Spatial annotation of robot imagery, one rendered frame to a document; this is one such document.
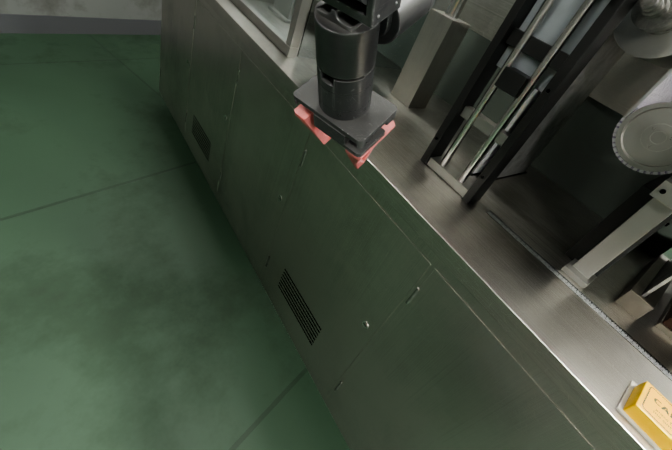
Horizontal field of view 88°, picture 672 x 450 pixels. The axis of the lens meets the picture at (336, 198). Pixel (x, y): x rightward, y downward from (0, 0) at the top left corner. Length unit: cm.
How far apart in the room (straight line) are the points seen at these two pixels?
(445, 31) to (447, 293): 71
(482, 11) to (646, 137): 72
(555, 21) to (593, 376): 59
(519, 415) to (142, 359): 110
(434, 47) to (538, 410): 89
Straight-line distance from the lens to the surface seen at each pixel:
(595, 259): 85
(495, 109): 131
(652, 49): 86
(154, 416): 134
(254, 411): 136
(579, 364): 69
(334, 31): 31
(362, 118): 38
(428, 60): 113
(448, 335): 79
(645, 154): 85
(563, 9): 80
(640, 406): 69
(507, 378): 76
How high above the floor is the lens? 127
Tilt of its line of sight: 37 degrees down
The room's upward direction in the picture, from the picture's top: 24 degrees clockwise
